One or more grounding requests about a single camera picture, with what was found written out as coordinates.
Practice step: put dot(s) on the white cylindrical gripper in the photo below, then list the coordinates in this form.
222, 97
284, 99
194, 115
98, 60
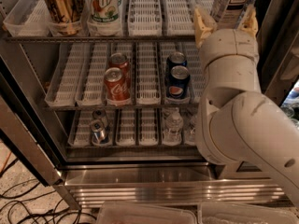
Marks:
228, 45

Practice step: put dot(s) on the Texas Tea plastic bottle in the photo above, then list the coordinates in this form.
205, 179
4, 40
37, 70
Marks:
226, 12

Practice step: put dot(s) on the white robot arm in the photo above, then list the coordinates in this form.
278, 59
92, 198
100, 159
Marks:
235, 121

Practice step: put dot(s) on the fridge glass door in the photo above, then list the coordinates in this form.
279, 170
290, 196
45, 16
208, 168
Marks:
278, 40

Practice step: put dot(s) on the left clear water bottle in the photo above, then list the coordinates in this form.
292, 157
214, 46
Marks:
173, 124

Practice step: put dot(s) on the clear water bottle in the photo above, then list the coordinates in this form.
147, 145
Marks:
190, 131
173, 124

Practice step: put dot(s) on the right clear water bottle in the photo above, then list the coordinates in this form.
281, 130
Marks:
190, 131

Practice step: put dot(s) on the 7up bottle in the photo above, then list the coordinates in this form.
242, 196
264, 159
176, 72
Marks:
104, 17

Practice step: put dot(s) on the stainless steel fridge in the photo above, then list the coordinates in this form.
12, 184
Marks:
51, 83

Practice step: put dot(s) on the rear Pepsi can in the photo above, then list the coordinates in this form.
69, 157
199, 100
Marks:
176, 58

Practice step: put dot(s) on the pepsi can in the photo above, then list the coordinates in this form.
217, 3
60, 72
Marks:
176, 58
177, 85

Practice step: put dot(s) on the front Pepsi can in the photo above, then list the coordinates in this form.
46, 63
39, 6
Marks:
177, 85

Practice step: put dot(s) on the rear Coca-Cola can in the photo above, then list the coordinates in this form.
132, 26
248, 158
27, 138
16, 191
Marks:
121, 61

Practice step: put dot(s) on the coca-cola can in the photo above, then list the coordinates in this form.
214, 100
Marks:
116, 85
121, 61

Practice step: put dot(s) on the front Coca-Cola can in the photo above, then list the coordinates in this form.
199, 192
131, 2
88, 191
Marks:
116, 85

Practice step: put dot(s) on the rear silver blue can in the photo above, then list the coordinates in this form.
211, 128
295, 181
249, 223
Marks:
101, 115

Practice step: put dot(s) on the silver blue can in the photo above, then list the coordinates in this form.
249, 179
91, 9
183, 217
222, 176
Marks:
101, 115
99, 132

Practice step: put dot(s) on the gold drink can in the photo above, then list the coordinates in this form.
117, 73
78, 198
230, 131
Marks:
65, 13

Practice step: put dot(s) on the front silver blue can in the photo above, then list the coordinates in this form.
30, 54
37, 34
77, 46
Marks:
99, 132

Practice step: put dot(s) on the right clear plastic bin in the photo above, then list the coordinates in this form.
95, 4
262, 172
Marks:
232, 213

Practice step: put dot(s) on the clear plastic bin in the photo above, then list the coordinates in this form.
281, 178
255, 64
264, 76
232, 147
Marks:
232, 213
132, 213

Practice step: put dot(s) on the left clear plastic bin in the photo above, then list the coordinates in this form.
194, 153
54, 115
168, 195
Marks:
132, 213

